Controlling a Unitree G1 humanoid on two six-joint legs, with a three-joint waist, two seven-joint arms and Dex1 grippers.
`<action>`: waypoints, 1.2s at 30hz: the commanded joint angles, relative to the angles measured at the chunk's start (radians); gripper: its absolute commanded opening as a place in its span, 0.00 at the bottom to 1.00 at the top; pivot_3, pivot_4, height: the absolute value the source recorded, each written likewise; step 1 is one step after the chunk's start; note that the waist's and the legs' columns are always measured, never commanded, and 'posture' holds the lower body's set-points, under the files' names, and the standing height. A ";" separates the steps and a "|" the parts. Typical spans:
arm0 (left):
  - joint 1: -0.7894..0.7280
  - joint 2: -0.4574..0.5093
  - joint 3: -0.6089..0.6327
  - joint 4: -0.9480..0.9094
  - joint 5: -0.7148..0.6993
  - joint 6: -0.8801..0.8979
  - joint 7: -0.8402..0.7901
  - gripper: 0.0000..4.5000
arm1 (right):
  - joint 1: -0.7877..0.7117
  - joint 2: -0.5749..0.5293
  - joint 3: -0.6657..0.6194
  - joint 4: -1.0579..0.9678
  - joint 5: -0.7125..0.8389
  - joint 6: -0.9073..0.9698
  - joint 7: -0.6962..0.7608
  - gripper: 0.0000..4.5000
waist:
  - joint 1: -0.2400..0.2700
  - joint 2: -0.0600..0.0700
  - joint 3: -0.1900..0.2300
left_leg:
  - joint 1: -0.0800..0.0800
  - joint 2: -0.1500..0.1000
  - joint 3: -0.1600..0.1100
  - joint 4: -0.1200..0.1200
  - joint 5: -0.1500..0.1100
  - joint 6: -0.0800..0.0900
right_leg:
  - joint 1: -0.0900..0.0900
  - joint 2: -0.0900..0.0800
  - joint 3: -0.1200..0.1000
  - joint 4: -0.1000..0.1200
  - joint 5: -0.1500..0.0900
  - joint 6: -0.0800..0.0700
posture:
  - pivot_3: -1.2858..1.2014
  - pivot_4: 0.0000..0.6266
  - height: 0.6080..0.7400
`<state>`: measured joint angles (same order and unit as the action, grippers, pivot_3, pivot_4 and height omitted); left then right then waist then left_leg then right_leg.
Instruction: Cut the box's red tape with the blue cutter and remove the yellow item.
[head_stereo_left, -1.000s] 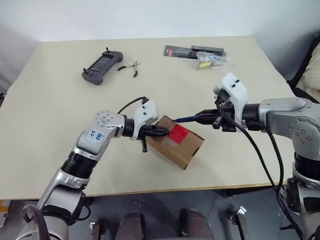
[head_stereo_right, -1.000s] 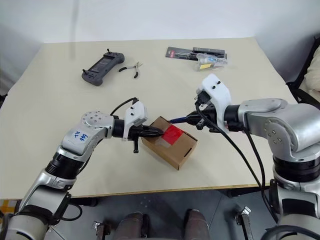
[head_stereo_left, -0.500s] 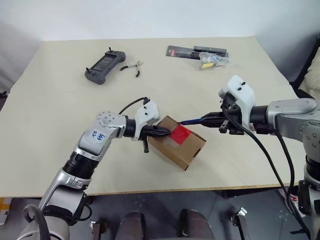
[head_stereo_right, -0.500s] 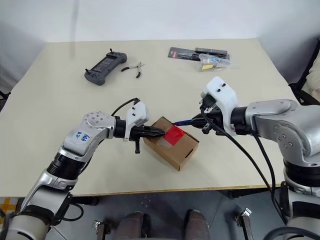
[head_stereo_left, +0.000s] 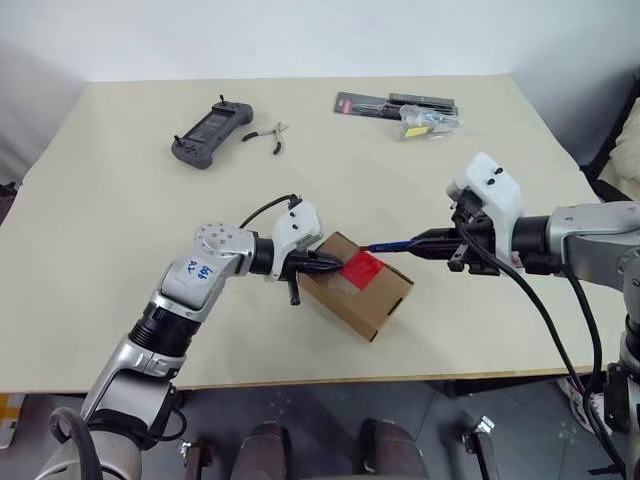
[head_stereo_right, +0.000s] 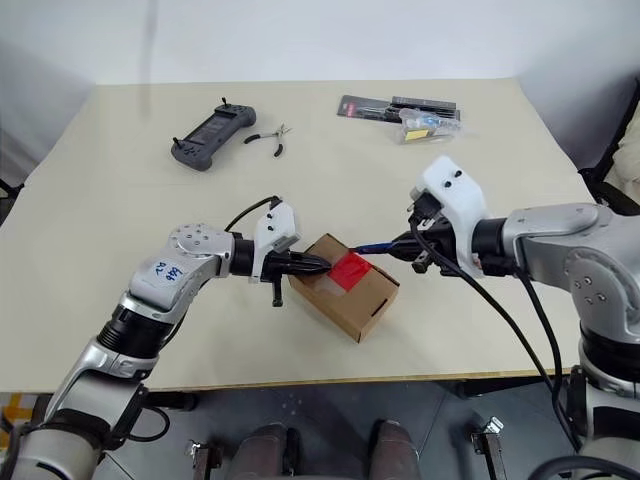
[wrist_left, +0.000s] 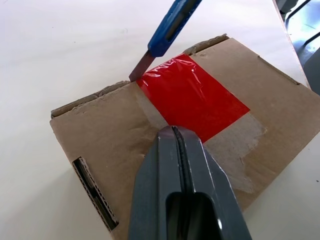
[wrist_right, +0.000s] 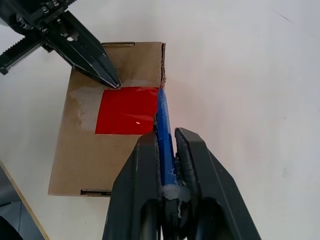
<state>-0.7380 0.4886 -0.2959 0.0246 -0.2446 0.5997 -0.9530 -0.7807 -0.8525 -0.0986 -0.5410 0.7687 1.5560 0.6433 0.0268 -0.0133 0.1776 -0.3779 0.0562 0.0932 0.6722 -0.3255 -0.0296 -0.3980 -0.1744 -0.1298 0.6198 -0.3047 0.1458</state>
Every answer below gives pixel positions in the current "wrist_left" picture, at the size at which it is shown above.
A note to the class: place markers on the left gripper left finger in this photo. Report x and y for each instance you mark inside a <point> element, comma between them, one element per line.
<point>150,187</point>

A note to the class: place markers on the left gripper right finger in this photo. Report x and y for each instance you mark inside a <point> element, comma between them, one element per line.
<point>207,175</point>

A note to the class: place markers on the brown cardboard box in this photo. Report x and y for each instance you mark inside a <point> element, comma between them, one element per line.
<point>100,130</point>

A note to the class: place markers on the blue utility knife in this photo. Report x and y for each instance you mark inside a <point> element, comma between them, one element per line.
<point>170,30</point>

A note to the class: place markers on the red tape patch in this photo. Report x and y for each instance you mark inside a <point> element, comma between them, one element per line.
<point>190,100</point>

